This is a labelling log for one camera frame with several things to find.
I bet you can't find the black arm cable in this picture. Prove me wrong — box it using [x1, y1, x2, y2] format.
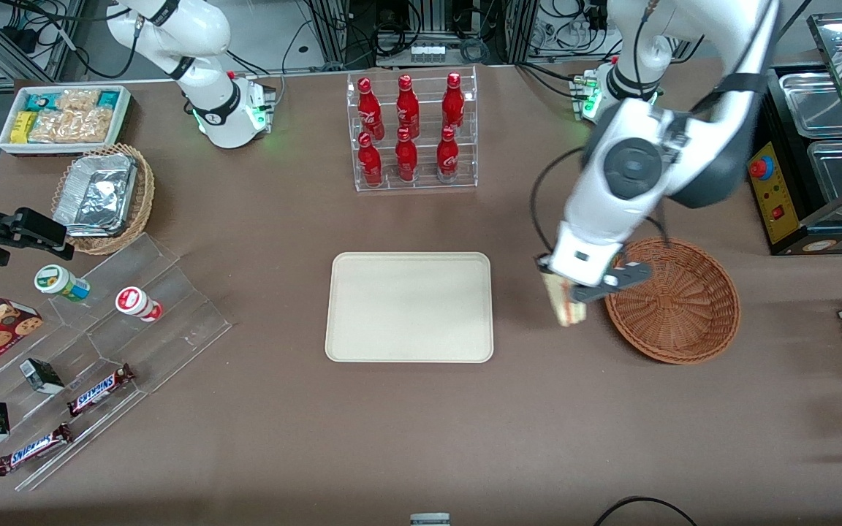
[530, 148, 588, 254]

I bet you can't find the snickers bar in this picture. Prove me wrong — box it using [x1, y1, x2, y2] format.
[0, 423, 73, 478]
[67, 363, 135, 418]

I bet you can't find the red lid yogurt bottle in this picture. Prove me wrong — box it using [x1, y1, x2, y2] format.
[115, 286, 164, 323]

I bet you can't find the white snack bin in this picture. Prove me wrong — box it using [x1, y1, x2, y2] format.
[0, 85, 132, 156]

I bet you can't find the clear acrylic bottle rack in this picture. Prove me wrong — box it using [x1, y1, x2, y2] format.
[346, 66, 479, 193]

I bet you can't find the green lid yogurt bottle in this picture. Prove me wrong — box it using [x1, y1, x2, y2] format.
[34, 264, 91, 303]

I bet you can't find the yellow snack packet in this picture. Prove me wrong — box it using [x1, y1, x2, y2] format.
[10, 111, 39, 144]

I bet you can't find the cream plastic tray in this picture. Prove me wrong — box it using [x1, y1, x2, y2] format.
[325, 252, 495, 364]

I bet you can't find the large clear cracker bag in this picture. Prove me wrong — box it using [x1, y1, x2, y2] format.
[29, 107, 113, 144]

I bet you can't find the black floor cable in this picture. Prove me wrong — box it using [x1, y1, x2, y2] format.
[594, 496, 699, 526]

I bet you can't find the black food warmer case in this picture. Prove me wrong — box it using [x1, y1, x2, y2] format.
[746, 11, 842, 256]

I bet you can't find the red cola bottle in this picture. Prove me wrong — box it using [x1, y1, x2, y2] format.
[357, 131, 384, 188]
[395, 128, 420, 183]
[357, 77, 385, 141]
[441, 72, 466, 134]
[396, 75, 421, 140]
[436, 126, 460, 182]

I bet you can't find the clear acrylic tiered display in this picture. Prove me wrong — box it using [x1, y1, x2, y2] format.
[0, 233, 232, 492]

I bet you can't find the small clear cracker bag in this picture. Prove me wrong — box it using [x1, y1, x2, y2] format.
[56, 88, 101, 112]

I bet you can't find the light wicker basket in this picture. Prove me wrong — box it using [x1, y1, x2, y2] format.
[51, 143, 156, 256]

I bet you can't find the round brown wicker basket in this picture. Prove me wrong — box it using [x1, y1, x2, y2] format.
[604, 237, 742, 365]

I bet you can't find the triangular sandwich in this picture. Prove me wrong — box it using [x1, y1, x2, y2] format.
[541, 272, 588, 327]

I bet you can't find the aluminium foil tray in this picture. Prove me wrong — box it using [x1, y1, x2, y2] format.
[53, 153, 138, 237]

